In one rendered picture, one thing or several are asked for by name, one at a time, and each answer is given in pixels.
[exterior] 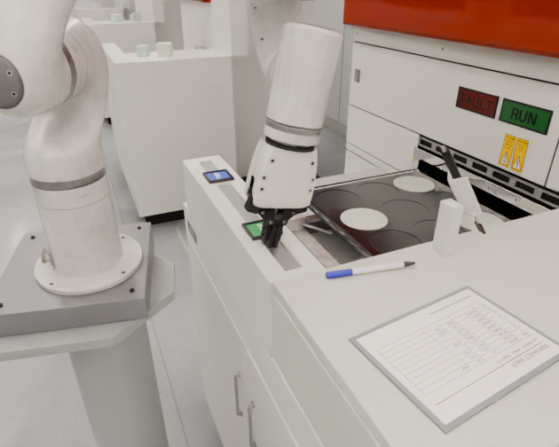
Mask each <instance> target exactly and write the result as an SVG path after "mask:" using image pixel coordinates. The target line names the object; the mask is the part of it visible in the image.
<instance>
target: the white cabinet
mask: <svg viewBox="0 0 559 447"><path fill-rule="evenodd" d="M184 212H185V228H186V236H187V244H188V251H189V259H190V267H191V275H192V283H193V298H194V306H195V314H196V322H197V330H198V337H199V345H200V353H201V369H202V376H203V384H204V392H205V397H206V399H207V402H208V405H209V409H210V411H211V414H212V416H213V419H214V421H215V424H216V426H217V431H218V434H219V435H220V438H221V441H222V444H223V446H224V447H326V446H325V444H324V443H323V441H322V439H321V438H320V436H319V433H318V432H317V430H316V428H315V427H314V426H313V424H312V422H311V420H310V418H309V417H308V415H307V413H306V411H305V410H304V408H303V407H302V405H301V403H300V401H299V400H298V398H297V396H296V395H295V392H294V390H293V389H292V388H291V386H290V385H289V383H288V381H287V379H286V377H285V375H284V374H283V372H282V371H281V369H280V367H279V365H278V364H277V362H276V360H275V358H274V357H271V356H270V354H269V352H268V351H267V349H266V347H265V346H264V344H263V342H262V340H261V339H260V337H259V335H258V333H257V332H256V329H255V328H254V327H253V325H252V323H251V321H250V320H249V318H248V316H247V314H246V312H245V310H244V309H243V308H242V306H241V304H240V302H239V300H238V298H237V297H236V295H235V293H234V292H233V290H232V288H231V287H230V285H229V283H228V281H227V280H226V278H225V276H224V274H223V272H222V271H221V269H220V268H219V266H218V264H217V262H216V260H215V258H214V257H213V255H212V254H211V252H210V251H209V248H208V246H207V245H206V243H205V241H204V239H203V238H202V236H201V234H200V233H199V231H198V229H197V228H196V226H195V224H194V222H193V220H192V218H191V217H190V216H189V214H188V212H187V210H186V209H185V206H184Z"/></svg>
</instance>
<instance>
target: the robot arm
mask: <svg viewBox="0 0 559 447"><path fill-rule="evenodd" d="M75 1H76V0H0V114H4V115H8V116H11V117H17V118H28V117H32V120H31V122H30V125H29V129H28V133H27V135H26V139H25V142H24V146H23V160H24V164H25V168H26V171H27V174H28V180H29V183H30V185H31V189H32V192H33V194H34V198H35V203H36V205H37V209H38V212H39V215H40V218H41V221H42V224H43V229H44V232H45V236H46V238H47V241H48V245H49V249H45V250H44V249H43V248H42V249H40V254H41V257H40V258H39V260H38V261H37V262H36V265H35V278H36V281H37V283H38V284H39V286H41V287H42V288H43V289H44V290H47V291H49V292H51V293H54V294H61V295H84V294H94V293H97V292H101V291H104V290H107V289H109V288H111V287H113V286H117V285H119V284H120V283H122V282H123V281H124V280H126V279H127V278H129V277H130V276H131V275H132V274H133V273H134V272H135V271H136V270H137V269H138V267H139V266H140V264H141V262H142V257H143V255H142V250H141V246H140V245H139V244H138V242H136V241H135V240H134V239H133V238H131V237H129V236H127V235H124V234H121V233H119V231H118V226H117V222H116V216H115V212H114V203H113V199H112V194H111V190H110V185H109V181H108V176H107V172H106V164H105V160H104V155H103V151H102V146H101V133H102V127H103V122H104V117H105V112H106V102H107V94H108V81H109V76H108V65H107V61H106V54H105V52H104V49H103V47H102V44H101V42H100V40H99V39H98V37H97V35H96V34H95V33H94V31H93V30H92V29H91V28H90V27H89V26H87V25H86V24H85V23H83V22H82V21H80V20H78V19H75V18H73V17H70V15H71V12H72V10H73V8H74V5H75ZM246 7H247V13H248V21H249V25H250V29H251V33H252V36H253V39H254V43H255V47H256V52H257V55H258V58H259V61H260V65H261V68H262V70H263V73H264V78H265V80H266V81H267V83H268V85H269V86H270V88H271V94H270V99H269V104H268V109H267V114H266V119H265V125H264V134H265V135H266V137H265V138H260V140H259V142H258V144H257V147H256V150H255V152H254V155H253V158H252V161H251V164H250V167H249V171H248V177H247V181H246V185H245V195H246V196H247V197H248V198H247V201H246V203H245V205H244V208H245V209H246V210H247V211H248V212H249V213H253V214H258V215H260V216H261V217H262V218H263V220H264V222H263V227H262V231H261V240H262V242H263V243H264V244H265V245H266V246H267V247H268V248H272V247H274V248H276V247H278V244H279V240H280V238H281V233H282V230H283V226H285V225H286V224H287V222H288V220H289V219H290V218H291V217H293V216H294V215H295V214H301V213H304V212H306V211H307V206H309V204H310V202H311V197H312V194H313V190H314V185H315V179H316V173H317V161H318V149H317V148H316V147H315V145H318V144H319V139H320V134H321V131H322V127H323V122H324V119H325V115H326V110H327V104H328V100H329V96H330V92H331V88H332V84H333V80H334V77H335V70H336V66H337V61H338V58H339V54H340V49H341V46H342V35H341V34H340V33H339V32H337V31H335V30H333V29H330V28H327V27H320V26H316V25H312V24H307V23H303V15H302V0H246ZM275 208H276V212H275Z"/></svg>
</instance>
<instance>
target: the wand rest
mask: <svg viewBox="0 0 559 447"><path fill-rule="evenodd" d="M447 180H448V182H449V185H450V186H451V188H452V190H453V194H454V196H455V198H456V200H457V201H458V202H457V201H455V200H453V199H447V200H441V201H440V206H439V211H438V216H437V225H436V229H435V234H434V239H433V244H432V247H433V248H434V249H435V250H436V251H438V252H439V253H440V254H441V255H443V256H446V255H451V254H454V249H455V246H456V241H457V238H458V233H459V229H460V225H461V218H462V214H466V215H467V216H471V217H472V218H473V217H474V216H476V215H479V214H482V210H481V208H480V206H479V204H478V201H477V199H476V195H475V194H474V191H473V189H472V186H471V184H470V182H469V180H468V177H467V176H465V177H460V178H455V179H453V178H452V176H451V174H450V172H449V169H448V178H447Z"/></svg>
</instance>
